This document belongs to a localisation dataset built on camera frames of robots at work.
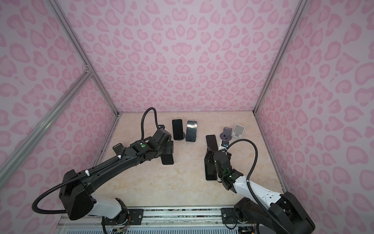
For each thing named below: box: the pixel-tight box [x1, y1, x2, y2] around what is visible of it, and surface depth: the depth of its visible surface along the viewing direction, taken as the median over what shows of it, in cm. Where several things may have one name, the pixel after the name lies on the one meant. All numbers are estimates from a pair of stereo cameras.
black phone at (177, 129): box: [171, 118, 184, 140], surface depth 100 cm
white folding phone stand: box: [231, 124, 246, 139], surface depth 103 cm
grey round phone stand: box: [219, 127, 233, 141], surface depth 103 cm
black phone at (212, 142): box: [205, 134, 219, 152], surface depth 105 cm
